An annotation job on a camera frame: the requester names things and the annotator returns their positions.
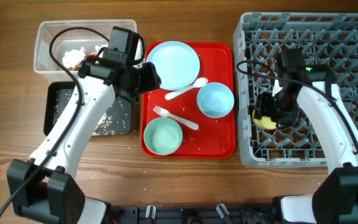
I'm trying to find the yellow plastic cup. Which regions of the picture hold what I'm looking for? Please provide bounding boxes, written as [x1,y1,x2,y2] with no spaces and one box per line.
[252,110,277,130]

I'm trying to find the red snack wrapper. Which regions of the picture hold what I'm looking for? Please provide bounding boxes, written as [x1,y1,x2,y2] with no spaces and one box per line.
[70,54,97,71]

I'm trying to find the food leftovers with rice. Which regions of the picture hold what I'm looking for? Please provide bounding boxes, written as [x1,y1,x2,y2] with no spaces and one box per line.
[92,112,116,136]

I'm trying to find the small white napkin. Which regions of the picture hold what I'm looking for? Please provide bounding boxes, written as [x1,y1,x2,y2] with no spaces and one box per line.
[62,47,86,69]

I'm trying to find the light blue bowl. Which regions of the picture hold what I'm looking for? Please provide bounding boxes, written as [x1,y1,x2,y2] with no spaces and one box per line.
[196,82,234,118]

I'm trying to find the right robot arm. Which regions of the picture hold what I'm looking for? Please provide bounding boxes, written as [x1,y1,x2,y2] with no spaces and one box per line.
[252,63,358,223]

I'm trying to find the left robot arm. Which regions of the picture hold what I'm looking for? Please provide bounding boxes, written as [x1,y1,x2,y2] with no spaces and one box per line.
[7,56,161,223]

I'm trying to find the black waste tray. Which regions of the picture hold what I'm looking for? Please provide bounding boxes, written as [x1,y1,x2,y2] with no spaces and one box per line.
[44,82,132,136]

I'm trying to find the grey dishwasher rack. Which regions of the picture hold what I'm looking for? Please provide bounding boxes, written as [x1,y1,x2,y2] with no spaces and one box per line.
[233,12,358,169]

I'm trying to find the white plastic fork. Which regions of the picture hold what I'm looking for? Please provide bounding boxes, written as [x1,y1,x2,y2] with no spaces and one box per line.
[153,106,200,130]

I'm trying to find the light blue plate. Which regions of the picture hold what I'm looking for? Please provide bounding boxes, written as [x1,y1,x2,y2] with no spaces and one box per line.
[146,41,201,91]

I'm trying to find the mint green bowl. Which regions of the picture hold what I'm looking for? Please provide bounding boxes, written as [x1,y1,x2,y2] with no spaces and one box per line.
[143,117,183,156]

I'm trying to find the white plastic spoon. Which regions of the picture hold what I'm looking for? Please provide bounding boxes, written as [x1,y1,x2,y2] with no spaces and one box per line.
[165,77,209,100]

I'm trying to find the red serving tray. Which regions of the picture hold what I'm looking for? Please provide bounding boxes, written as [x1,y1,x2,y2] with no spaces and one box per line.
[140,42,236,159]

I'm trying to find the clear plastic bin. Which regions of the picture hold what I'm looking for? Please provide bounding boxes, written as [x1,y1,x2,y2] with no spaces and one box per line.
[33,19,137,83]

